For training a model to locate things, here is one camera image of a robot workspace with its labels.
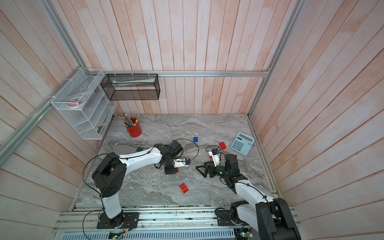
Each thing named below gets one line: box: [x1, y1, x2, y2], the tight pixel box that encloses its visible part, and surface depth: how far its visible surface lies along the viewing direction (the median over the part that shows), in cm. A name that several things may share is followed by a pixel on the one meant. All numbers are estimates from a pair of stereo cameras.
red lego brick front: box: [179, 183, 189, 194], surface depth 85 cm
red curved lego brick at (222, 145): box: [219, 142, 227, 150], surface depth 103 cm
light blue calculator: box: [231, 132, 255, 156], surface depth 103 cm
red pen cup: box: [126, 117, 142, 138], surface depth 105 cm
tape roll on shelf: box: [66, 96, 85, 109], surface depth 75 cm
